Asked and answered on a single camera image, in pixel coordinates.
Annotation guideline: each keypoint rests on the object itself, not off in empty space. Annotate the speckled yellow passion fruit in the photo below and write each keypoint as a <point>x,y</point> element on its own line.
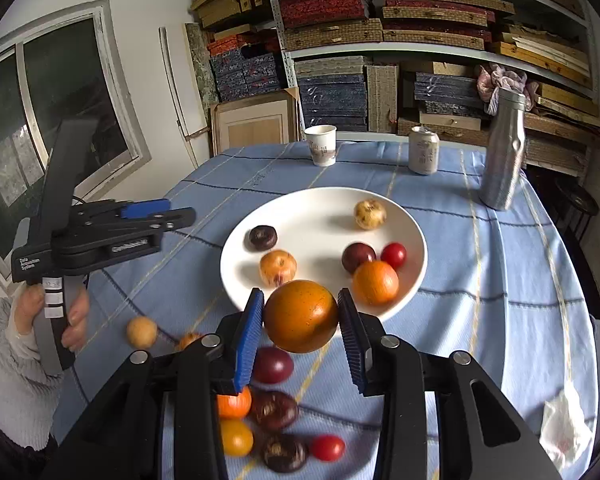
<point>370,214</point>

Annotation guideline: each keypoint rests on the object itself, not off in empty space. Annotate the red cherry tomato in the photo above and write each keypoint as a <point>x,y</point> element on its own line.
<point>328,448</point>
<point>393,255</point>

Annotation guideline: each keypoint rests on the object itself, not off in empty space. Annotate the dark red plum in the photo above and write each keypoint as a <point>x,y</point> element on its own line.
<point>272,365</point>

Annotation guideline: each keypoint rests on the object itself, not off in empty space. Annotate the bright orange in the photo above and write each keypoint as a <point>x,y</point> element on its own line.
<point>375,282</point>

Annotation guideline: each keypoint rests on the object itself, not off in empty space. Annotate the white framed window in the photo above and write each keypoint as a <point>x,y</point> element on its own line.
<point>80,75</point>

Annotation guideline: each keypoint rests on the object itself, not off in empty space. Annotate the marble patterned slab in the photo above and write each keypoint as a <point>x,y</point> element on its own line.
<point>200,65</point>

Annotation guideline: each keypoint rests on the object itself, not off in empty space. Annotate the white paper cup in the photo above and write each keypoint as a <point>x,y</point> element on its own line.
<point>321,147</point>

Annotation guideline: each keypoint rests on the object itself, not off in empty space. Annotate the pink cloth bundle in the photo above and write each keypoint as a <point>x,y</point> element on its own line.
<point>495,85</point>

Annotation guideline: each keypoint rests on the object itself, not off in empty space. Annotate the blue checked tablecloth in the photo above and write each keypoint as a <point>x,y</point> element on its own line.
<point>480,270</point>

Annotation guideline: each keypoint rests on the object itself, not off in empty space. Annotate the stack of blue patterned boxes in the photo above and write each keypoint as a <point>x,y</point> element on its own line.
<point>332,100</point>

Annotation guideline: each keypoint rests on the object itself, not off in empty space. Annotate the person's left hand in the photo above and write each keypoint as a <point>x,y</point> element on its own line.
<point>77,320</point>

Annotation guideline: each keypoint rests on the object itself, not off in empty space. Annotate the stack of dark blue boxes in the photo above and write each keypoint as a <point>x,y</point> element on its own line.
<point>445,92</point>

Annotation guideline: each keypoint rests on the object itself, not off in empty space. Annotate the dark water chestnut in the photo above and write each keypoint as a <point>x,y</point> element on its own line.
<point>263,238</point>
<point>283,452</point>
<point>274,410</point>

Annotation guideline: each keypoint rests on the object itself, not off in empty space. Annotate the tan pear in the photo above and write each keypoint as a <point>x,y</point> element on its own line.
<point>190,340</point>

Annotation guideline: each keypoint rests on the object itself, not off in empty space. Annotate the black round stool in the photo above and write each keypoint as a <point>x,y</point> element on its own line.
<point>577,200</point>

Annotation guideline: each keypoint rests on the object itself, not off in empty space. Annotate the white drink can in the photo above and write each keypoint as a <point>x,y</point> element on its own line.
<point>424,152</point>

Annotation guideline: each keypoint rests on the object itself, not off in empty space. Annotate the pile of blue red boxes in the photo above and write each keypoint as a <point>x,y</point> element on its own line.
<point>245,75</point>

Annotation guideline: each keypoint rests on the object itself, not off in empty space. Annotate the light wooden picture frame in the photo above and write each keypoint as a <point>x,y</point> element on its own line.
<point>250,127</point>

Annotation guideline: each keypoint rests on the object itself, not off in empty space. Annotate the person's left forearm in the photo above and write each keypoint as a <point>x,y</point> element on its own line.
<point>15,385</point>

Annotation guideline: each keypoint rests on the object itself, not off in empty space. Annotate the crumpled white tissue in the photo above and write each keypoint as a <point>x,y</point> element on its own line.
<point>562,425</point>

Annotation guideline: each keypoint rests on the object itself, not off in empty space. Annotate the upright woven gray box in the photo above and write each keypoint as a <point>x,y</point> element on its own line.
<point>382,97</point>

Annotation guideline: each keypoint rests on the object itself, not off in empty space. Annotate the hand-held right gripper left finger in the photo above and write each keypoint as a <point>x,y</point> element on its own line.
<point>250,340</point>

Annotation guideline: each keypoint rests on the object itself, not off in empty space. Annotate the white metal shelf rack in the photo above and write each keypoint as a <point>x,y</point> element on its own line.
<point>279,15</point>

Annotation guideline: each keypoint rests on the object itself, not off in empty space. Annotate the large brownish orange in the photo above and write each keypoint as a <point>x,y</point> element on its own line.
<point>300,316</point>

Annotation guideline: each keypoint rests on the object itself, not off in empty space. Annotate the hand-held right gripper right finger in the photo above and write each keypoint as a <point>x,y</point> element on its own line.
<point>355,345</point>

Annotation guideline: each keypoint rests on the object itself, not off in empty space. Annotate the stack of light wooden boxes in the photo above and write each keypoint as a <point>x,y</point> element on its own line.
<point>530,50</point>

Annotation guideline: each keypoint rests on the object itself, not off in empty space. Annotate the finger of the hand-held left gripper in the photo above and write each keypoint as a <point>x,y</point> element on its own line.
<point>177,219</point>
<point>145,208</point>

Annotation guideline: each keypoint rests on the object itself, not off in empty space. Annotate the yellow-orange peach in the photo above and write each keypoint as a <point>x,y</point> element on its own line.
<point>278,268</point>

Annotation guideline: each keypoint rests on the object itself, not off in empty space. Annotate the silver metal bottle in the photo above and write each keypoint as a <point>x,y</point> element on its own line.
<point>502,160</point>

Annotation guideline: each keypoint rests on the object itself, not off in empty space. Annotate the stack of woven tan boxes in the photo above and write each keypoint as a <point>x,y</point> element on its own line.
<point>330,35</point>

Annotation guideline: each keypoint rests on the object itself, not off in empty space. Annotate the stack of red patterned boxes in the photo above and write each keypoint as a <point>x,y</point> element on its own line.
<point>320,5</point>

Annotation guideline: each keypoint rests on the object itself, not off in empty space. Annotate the dark purple plum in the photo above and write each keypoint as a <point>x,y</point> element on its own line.
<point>358,257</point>

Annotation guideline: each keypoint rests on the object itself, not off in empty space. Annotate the small yellowish orange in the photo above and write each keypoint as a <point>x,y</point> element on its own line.
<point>236,437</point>

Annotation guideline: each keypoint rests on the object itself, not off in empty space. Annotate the small tan longan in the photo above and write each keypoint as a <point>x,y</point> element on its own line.
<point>141,332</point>

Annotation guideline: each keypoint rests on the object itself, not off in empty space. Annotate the white leaning board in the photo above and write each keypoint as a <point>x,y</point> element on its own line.
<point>177,85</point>

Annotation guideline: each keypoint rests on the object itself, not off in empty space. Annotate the pile of yellow wooden boxes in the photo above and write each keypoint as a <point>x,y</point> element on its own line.
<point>220,5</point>

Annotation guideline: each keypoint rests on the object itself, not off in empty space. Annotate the white plate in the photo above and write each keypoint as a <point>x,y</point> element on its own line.
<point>320,240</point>

